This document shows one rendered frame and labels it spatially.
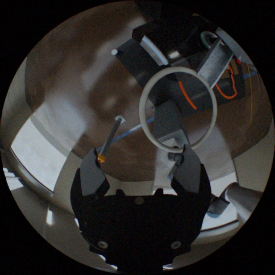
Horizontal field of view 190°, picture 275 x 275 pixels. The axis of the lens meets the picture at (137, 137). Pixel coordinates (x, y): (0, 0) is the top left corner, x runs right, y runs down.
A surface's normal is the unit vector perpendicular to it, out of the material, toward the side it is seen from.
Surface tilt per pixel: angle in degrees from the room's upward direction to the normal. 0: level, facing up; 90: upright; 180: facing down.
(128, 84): 0
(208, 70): 2
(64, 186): 90
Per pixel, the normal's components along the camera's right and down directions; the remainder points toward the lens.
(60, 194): 0.74, -0.34
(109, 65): -0.18, 0.73
